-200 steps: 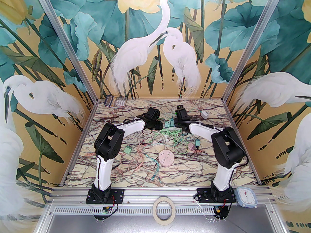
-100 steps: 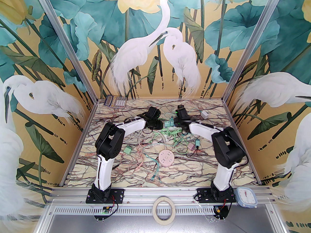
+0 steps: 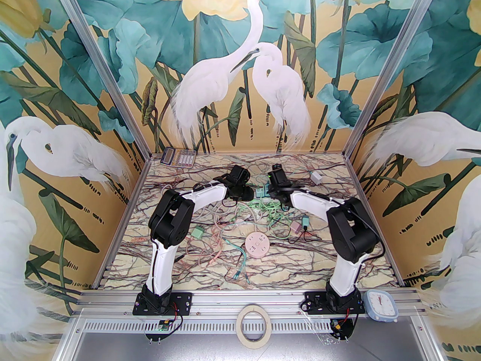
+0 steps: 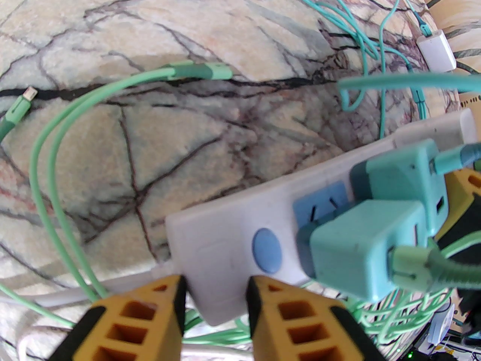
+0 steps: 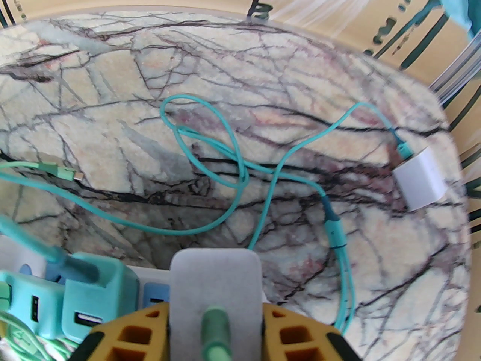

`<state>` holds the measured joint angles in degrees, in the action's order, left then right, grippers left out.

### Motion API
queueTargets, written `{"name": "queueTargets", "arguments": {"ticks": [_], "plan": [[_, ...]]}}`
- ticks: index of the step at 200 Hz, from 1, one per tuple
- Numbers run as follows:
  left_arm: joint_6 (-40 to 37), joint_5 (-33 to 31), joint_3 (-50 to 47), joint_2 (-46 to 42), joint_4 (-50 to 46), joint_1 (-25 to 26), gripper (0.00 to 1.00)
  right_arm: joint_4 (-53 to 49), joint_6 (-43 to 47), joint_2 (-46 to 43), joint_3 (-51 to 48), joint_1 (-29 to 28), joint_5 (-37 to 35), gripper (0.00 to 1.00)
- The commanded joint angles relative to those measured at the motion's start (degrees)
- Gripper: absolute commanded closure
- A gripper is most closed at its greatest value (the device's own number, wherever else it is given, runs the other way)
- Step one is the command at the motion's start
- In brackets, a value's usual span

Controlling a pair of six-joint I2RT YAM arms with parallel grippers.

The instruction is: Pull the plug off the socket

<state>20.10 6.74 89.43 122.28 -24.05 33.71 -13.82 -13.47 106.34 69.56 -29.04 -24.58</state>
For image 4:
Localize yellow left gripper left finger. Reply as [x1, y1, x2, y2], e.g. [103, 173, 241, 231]
[71, 275, 187, 361]

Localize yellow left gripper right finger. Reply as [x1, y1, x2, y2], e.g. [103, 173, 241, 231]
[246, 276, 382, 361]

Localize teal USB charger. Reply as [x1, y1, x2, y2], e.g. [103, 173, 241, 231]
[349, 140, 449, 236]
[297, 200, 433, 303]

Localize white power strip blue sockets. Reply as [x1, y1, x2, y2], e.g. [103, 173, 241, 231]
[165, 108, 478, 326]

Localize white USB charger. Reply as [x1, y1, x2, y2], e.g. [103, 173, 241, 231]
[416, 30, 457, 73]

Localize light blue kitchen timer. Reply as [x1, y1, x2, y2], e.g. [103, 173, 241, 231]
[428, 303, 457, 349]

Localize white power strip cord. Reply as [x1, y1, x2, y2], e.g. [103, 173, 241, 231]
[0, 269, 256, 361]

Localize teal three-head charging cable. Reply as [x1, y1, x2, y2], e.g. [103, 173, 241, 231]
[336, 70, 481, 176]
[286, 0, 429, 138]

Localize green three-head charging cable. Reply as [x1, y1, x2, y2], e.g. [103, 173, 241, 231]
[0, 62, 481, 356]

